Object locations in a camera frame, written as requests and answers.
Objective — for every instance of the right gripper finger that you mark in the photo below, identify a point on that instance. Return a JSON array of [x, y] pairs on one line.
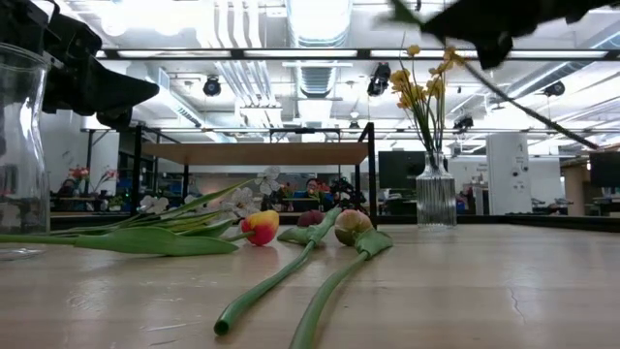
[[494, 51], [465, 24]]

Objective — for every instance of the yellow orange artificial tulip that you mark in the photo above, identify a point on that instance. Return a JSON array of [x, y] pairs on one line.
[[261, 228]]

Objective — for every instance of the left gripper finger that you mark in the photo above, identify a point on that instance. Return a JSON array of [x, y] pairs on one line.
[[97, 89], [115, 120]]

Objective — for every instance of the person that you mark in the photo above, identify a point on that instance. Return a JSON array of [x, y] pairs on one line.
[[311, 186]]

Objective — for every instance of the dark maroon artificial tulip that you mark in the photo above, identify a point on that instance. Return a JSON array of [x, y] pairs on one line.
[[261, 291]]

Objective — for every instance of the background red flower bouquet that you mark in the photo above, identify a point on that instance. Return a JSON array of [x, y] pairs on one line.
[[80, 173]]

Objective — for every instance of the black overhead camera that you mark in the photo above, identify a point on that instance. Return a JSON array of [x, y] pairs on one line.
[[379, 80]]

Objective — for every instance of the black computer monitor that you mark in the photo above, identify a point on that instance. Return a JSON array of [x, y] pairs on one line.
[[399, 169], [605, 169]]

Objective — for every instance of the white artificial flower bunch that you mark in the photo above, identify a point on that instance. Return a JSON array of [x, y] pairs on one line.
[[242, 201]]

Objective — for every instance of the wooden shelf black metal frame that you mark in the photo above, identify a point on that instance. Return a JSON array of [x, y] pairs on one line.
[[252, 153]]

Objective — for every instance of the pink artificial tulip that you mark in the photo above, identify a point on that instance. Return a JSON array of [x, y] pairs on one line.
[[352, 227]]

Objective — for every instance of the ribbed clear glass vase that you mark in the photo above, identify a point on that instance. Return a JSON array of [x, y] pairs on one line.
[[436, 199]]

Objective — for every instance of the black ceiling spotlight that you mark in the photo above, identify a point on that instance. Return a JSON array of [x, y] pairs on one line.
[[463, 123], [211, 86], [554, 88]]

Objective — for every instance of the light wooden cabinet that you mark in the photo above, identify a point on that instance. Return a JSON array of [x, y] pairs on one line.
[[575, 189]]

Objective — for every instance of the white square pillar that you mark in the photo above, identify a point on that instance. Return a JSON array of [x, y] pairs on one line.
[[508, 169]]

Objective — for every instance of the yellow artificial flower bunch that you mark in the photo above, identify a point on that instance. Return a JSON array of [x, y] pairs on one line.
[[402, 77]]

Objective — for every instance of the smooth clear glass vase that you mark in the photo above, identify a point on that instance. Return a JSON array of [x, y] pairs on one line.
[[24, 145]]

